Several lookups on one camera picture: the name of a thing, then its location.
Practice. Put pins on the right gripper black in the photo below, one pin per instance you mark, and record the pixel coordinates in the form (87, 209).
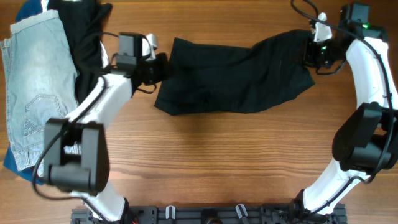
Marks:
(311, 54)

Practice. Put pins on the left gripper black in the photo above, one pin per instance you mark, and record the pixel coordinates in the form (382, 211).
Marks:
(163, 70)

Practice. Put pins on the black shorts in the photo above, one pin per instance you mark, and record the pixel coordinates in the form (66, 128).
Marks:
(209, 78)

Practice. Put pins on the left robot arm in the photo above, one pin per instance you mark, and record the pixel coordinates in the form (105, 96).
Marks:
(75, 158)

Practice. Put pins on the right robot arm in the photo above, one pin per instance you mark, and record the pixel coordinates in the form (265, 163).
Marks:
(367, 142)

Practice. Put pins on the white garment in pile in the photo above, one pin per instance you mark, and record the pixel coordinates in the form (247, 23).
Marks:
(104, 55)

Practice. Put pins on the black garment in pile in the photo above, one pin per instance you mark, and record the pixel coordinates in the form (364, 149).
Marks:
(83, 23)

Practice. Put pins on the light blue denim shorts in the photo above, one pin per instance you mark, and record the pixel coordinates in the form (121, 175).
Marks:
(40, 83)

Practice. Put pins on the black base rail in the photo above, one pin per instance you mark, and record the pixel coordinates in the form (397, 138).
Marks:
(266, 214)

